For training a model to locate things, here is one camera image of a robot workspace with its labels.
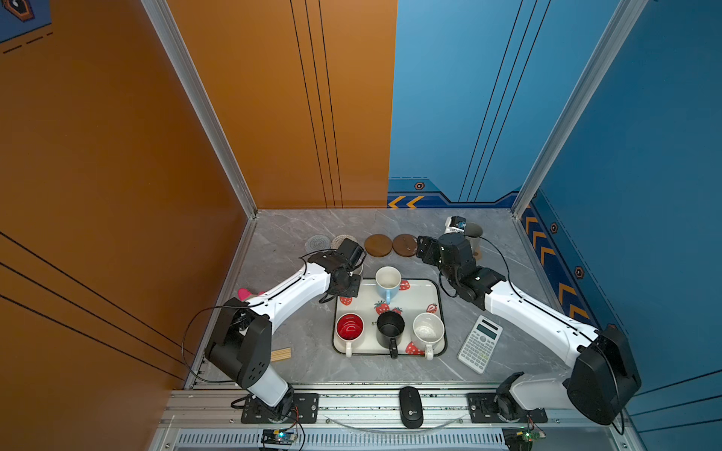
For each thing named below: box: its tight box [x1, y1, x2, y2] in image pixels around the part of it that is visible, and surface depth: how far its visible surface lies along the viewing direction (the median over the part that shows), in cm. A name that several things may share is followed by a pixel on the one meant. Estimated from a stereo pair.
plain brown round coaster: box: [364, 233, 393, 258], surface depth 111 cm
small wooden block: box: [270, 347, 292, 362], surface depth 83 cm
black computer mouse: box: [398, 386, 424, 430], surface depth 74 cm
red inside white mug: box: [334, 311, 365, 358], surface depth 83 cm
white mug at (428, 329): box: [412, 311, 445, 361], surface depth 82 cm
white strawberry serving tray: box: [332, 278, 448, 356], surface depth 87 cm
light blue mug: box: [375, 265, 402, 306], surface depth 91 cm
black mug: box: [376, 310, 406, 360], surface depth 82 cm
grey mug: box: [465, 221, 484, 238], surface depth 101 cm
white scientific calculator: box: [456, 314, 503, 375], surface depth 84 cm
